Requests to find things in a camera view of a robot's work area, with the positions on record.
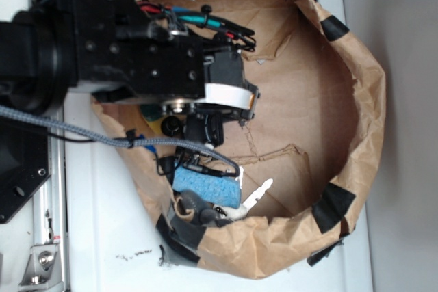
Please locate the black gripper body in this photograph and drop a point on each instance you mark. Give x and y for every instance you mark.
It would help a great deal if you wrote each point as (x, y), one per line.
(128, 52)

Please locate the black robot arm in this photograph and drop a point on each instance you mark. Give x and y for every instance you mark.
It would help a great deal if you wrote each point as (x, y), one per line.
(22, 86)

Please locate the green and yellow sponge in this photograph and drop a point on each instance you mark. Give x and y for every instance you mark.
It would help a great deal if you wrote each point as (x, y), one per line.
(152, 115)

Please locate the white tape roll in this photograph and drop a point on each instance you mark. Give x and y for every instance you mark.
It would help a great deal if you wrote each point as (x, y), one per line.
(228, 95)

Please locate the blue sponge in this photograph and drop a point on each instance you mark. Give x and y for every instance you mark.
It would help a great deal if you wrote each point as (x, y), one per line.
(224, 191)

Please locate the white plastic keys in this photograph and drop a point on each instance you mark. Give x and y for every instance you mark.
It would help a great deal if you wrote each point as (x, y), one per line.
(241, 212)

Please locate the brown paper bag bin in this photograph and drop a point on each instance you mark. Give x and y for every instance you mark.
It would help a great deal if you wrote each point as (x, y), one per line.
(317, 133)

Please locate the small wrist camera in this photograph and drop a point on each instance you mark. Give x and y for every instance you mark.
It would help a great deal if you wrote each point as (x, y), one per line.
(199, 132)

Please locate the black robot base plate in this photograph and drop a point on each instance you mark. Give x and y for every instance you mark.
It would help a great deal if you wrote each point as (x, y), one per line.
(24, 164)

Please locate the aluminium frame rail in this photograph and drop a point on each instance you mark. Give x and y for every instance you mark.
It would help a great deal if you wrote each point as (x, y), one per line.
(47, 268)

